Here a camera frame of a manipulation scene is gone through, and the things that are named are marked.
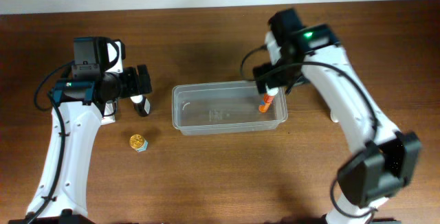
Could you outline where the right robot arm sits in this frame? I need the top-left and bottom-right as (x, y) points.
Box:
(252, 8), (421, 223)

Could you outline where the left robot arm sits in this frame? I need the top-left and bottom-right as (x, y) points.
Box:
(20, 36), (152, 223)

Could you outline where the white spray bottle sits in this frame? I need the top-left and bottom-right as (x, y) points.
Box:
(330, 111), (339, 123)

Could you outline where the orange tablet tube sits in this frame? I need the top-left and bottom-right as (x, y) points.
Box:
(258, 92), (277, 113)

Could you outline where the white Panadol box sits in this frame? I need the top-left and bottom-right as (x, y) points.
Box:
(101, 102), (118, 125)

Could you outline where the small jar gold lid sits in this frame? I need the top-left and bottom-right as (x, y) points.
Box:
(129, 134), (148, 153)

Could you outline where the dark bottle white cap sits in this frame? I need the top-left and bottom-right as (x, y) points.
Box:
(130, 95), (151, 117)

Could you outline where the clear plastic container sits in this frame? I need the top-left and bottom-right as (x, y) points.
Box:
(172, 81), (288, 135)

